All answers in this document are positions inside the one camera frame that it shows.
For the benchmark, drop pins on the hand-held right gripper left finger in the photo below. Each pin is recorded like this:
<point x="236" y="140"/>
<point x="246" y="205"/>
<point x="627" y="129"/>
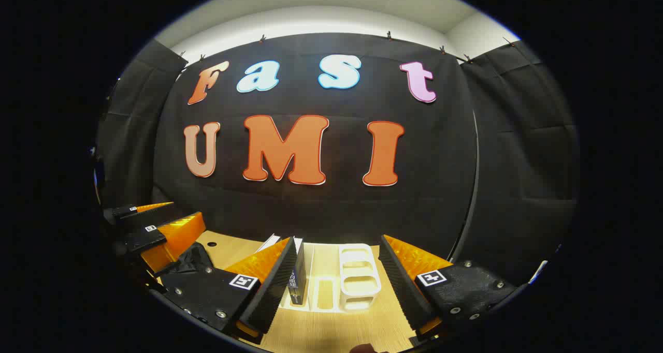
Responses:
<point x="269" y="296"/>

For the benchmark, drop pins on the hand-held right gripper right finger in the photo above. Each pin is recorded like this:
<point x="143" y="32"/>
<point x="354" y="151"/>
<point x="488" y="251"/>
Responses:
<point x="401" y="285"/>

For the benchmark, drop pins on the black backdrop cloth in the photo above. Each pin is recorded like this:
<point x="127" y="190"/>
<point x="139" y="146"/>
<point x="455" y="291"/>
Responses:
<point x="321" y="208"/>

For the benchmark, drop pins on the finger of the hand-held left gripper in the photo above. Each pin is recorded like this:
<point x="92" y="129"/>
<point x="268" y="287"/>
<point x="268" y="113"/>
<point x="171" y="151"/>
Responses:
<point x="140" y="239"/>
<point x="121" y="213"/>

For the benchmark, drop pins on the white plastic bookshelf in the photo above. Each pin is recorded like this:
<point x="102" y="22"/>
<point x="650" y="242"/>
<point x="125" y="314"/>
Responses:
<point x="357" y="278"/>

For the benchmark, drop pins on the dark blue cover book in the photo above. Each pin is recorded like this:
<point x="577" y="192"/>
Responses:
<point x="298" y="283"/>

